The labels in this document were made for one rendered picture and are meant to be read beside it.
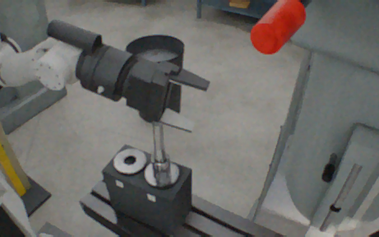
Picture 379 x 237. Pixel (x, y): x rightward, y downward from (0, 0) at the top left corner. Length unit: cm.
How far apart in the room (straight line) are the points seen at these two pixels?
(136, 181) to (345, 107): 59
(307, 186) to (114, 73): 35
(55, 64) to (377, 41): 46
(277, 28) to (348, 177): 27
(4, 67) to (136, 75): 34
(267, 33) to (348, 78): 21
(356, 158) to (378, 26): 15
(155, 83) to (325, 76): 25
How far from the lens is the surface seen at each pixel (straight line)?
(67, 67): 55
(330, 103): 40
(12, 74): 71
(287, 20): 19
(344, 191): 43
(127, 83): 52
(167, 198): 80
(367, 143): 38
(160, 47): 278
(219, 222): 101
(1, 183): 72
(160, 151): 76
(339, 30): 32
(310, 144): 45
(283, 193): 109
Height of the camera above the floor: 178
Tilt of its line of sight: 40 degrees down
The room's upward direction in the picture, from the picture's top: straight up
